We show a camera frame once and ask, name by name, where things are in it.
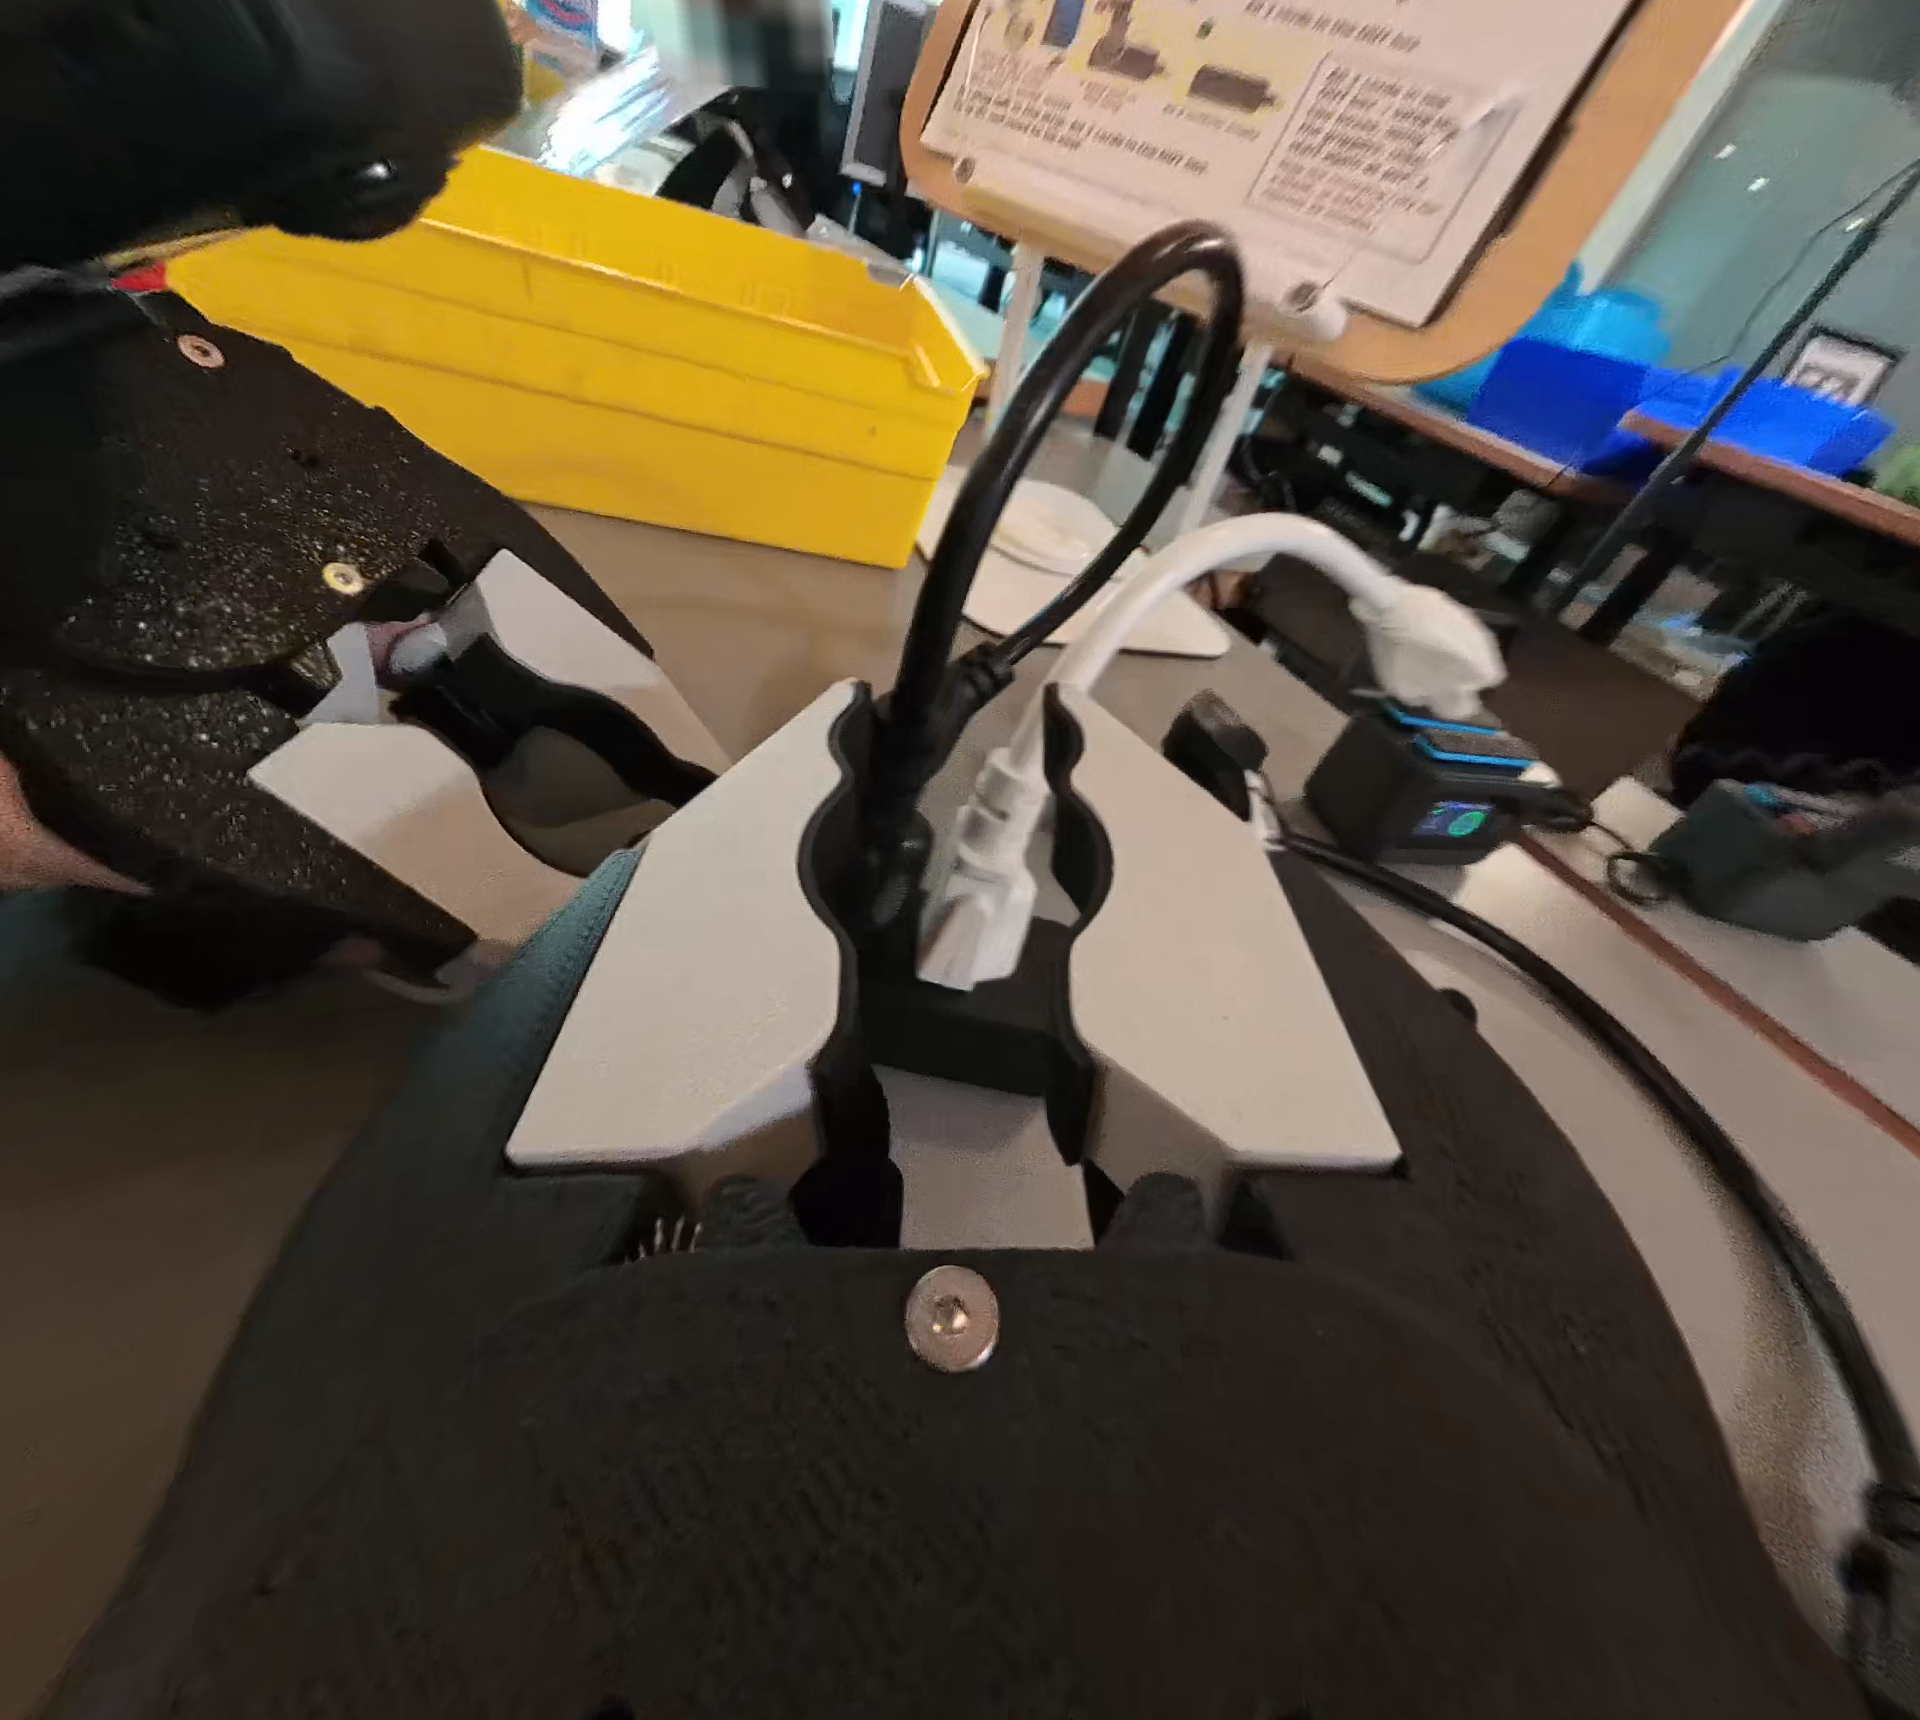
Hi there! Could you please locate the grey computer monitor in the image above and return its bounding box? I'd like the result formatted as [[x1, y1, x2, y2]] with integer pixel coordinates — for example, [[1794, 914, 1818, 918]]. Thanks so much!
[[836, 0, 944, 195]]

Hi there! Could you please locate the black power strip cable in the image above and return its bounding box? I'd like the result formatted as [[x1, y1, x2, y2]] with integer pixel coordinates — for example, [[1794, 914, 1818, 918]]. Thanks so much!
[[1260, 820, 1920, 1700]]

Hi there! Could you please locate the black battery charger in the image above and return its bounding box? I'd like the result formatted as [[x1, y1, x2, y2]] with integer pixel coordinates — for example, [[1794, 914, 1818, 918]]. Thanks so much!
[[1302, 696, 1567, 870]]

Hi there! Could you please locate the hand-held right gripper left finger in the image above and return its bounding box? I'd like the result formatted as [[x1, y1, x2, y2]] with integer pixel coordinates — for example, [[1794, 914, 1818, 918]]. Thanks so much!
[[504, 676, 911, 1250]]

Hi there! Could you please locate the black power strip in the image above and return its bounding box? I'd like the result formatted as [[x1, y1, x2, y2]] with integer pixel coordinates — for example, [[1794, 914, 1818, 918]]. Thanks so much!
[[841, 760, 1095, 1099]]

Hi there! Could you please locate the short black power cord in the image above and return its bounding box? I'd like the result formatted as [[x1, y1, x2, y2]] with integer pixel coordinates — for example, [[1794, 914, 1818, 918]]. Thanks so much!
[[863, 222, 1251, 957]]

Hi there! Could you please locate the person's left hand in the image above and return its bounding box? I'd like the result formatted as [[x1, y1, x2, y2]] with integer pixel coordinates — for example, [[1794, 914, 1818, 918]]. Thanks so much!
[[0, 760, 152, 899]]

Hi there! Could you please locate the dark grey device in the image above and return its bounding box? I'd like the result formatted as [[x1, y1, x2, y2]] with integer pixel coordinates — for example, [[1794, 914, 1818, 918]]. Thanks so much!
[[1604, 774, 1920, 964]]

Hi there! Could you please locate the white board stand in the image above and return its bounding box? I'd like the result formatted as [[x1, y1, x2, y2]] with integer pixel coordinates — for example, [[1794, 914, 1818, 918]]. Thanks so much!
[[914, 242, 1278, 660]]

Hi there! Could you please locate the yellow plastic bin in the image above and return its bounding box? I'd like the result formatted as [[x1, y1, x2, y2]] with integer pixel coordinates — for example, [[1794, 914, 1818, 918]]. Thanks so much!
[[165, 144, 990, 570]]

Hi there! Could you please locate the short white power cord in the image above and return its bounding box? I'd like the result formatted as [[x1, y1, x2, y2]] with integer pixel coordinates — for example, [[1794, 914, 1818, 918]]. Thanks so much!
[[913, 511, 1512, 997]]

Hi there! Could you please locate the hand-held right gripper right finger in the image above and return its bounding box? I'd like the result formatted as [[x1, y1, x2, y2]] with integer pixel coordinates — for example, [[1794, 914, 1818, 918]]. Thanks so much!
[[1039, 681, 1409, 1250]]

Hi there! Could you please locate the small black adapter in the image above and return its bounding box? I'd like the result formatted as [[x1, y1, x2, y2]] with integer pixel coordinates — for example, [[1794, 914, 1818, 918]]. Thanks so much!
[[1162, 688, 1275, 825]]

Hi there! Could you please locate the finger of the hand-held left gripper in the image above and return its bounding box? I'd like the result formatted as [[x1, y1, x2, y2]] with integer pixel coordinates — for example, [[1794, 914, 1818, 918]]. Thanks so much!
[[247, 717, 662, 953], [372, 546, 739, 808]]

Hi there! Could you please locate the blue plastic bin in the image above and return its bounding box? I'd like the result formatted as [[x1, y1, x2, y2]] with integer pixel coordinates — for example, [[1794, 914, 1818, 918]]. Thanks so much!
[[1627, 370, 1896, 479], [1466, 332, 1652, 470]]

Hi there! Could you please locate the wooden instruction board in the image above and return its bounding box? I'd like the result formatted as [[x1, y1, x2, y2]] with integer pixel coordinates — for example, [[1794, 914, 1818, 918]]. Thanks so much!
[[896, 0, 1885, 388]]

